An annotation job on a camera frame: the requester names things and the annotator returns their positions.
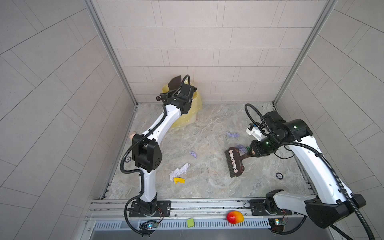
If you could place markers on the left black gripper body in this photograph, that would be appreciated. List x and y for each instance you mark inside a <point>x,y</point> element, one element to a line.
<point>174,92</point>

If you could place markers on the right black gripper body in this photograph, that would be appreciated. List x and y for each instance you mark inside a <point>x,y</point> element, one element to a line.
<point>264,146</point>

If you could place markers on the dark brown dustpan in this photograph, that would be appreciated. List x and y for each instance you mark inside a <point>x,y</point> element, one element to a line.
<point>175,83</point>

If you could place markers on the yellow bagged trash bin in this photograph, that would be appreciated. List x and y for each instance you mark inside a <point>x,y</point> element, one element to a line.
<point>191,116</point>

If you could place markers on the brown hand brush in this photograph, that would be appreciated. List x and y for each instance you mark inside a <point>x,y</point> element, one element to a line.
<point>235,161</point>

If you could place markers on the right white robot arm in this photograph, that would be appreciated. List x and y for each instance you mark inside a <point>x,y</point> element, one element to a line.
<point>334,200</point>

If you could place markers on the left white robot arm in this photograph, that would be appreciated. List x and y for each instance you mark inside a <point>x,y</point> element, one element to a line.
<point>144,155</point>

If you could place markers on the purple paper scrap right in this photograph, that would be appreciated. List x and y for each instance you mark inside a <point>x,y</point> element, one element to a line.
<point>242,149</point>

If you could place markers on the purple paper scrap far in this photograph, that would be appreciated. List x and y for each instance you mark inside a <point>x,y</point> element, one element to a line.
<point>232,135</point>

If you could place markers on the small purple paper scrap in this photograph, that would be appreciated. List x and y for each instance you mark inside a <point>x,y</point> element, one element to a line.
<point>193,154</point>

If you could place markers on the beige wooden pestle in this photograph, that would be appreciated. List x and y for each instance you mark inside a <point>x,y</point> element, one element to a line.
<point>132,135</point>

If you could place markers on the white paper scrap long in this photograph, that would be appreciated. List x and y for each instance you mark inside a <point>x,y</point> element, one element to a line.
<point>183,169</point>

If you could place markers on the white paper scrap left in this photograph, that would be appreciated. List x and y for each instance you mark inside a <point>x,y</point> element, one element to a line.
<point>174,174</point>

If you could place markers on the red yellow toy mango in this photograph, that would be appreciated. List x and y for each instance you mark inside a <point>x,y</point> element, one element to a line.
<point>235,217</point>

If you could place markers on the right circuit board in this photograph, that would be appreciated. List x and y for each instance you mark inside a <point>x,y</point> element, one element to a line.
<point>277,225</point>

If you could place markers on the circuit board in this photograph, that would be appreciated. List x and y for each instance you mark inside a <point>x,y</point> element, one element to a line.
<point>277,225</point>
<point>149,225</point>

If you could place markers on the yellow paper scrap left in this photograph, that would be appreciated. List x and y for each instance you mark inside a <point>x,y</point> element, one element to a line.
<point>179,180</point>

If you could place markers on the green foam cube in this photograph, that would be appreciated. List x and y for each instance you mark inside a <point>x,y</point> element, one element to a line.
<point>190,223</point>

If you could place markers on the left circuit board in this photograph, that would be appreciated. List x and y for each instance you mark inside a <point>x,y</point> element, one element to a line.
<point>149,225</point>

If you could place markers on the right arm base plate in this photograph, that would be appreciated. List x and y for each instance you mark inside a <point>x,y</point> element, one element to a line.
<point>266,207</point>

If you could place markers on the aluminium rail frame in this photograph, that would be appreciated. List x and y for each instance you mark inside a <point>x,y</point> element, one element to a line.
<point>208,214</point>

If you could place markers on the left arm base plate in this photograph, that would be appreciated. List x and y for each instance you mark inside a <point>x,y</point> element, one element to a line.
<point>163,207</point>

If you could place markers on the vertical aluminium corner post left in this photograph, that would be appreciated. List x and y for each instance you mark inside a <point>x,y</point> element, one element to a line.
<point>90,7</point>

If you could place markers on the vertical aluminium corner post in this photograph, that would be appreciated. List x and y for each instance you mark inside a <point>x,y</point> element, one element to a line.
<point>321,20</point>
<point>90,7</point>

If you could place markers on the vertical aluminium corner post right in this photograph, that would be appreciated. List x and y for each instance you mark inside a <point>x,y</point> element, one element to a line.
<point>321,20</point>

